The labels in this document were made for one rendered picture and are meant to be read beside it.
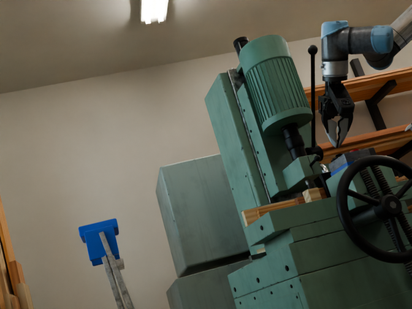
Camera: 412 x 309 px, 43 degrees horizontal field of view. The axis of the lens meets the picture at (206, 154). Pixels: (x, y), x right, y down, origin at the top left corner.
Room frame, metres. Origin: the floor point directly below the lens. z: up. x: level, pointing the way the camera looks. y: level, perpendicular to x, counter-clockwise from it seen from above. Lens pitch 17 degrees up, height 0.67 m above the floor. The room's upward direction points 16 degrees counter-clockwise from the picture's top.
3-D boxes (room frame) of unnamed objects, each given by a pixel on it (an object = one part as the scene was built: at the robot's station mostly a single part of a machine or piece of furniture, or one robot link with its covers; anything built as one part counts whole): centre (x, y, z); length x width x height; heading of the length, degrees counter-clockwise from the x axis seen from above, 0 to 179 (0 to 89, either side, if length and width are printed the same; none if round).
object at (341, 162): (1.55, -0.42, 0.99); 0.13 x 0.11 x 0.06; 110
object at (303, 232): (1.66, -0.32, 0.82); 0.40 x 0.21 x 0.04; 110
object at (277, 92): (1.71, -0.30, 1.35); 0.18 x 0.18 x 0.31
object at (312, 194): (1.56, -0.27, 0.92); 0.04 x 0.03 x 0.04; 117
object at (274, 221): (1.63, -0.38, 0.87); 0.61 x 0.30 x 0.06; 110
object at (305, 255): (1.83, -0.25, 0.76); 0.57 x 0.45 x 0.09; 20
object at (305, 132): (1.97, -0.36, 1.23); 0.09 x 0.08 x 0.15; 20
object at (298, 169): (1.73, -0.29, 1.03); 0.14 x 0.07 x 0.09; 20
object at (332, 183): (1.55, -0.41, 0.91); 0.15 x 0.14 x 0.09; 110
